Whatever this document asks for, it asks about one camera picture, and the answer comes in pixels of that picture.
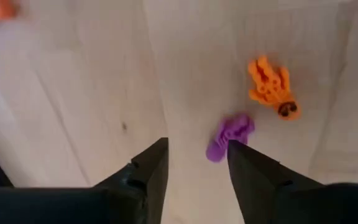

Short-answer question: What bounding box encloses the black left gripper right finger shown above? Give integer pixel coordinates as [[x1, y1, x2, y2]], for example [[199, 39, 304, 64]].
[[227, 139, 358, 224]]

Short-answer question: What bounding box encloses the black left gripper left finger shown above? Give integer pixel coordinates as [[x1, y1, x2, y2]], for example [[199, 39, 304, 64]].
[[0, 137, 170, 224]]

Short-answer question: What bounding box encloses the purple toy skeleton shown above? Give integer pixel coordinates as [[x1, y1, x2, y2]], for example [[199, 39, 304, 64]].
[[205, 113, 256, 164]]

